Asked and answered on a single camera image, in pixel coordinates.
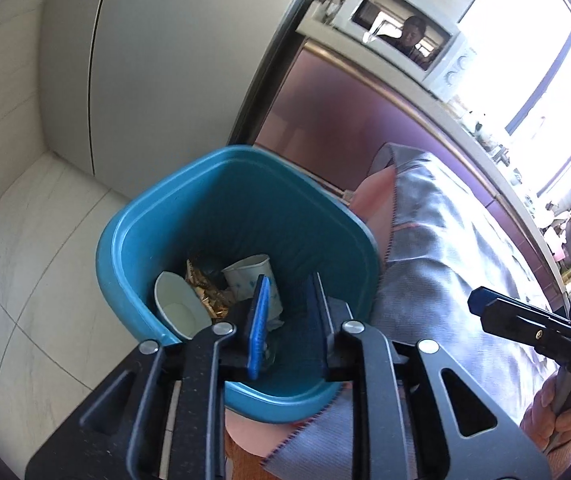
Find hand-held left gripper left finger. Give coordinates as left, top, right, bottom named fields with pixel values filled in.
left=80, top=274, right=272, bottom=480

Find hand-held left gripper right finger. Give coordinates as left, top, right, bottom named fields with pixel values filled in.
left=308, top=272, right=551, bottom=480

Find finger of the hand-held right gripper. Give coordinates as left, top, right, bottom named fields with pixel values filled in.
left=482, top=297, right=571, bottom=357
left=468, top=286, right=571, bottom=328

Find patterned paper cup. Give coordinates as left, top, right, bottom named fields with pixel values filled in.
left=222, top=254, right=285, bottom=323

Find gold foil wrapper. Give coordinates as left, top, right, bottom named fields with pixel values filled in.
left=186, top=258, right=239, bottom=321

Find plain white paper cup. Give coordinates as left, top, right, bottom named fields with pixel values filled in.
left=154, top=271, right=214, bottom=341

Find blue plastic trash bin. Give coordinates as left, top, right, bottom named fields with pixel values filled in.
left=96, top=145, right=381, bottom=423

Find person's right hand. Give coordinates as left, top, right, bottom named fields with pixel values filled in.
left=519, top=375, right=571, bottom=461

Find checked grey cloth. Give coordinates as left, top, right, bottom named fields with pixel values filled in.
left=263, top=142, right=571, bottom=480

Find purple base cabinets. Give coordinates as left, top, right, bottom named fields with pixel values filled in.
left=253, top=35, right=571, bottom=311

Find kitchen window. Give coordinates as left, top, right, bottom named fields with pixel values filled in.
left=458, top=0, right=571, bottom=201

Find grey refrigerator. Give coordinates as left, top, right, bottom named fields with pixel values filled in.
left=38, top=0, right=329, bottom=201

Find white microwave oven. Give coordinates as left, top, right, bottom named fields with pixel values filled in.
left=333, top=0, right=479, bottom=101

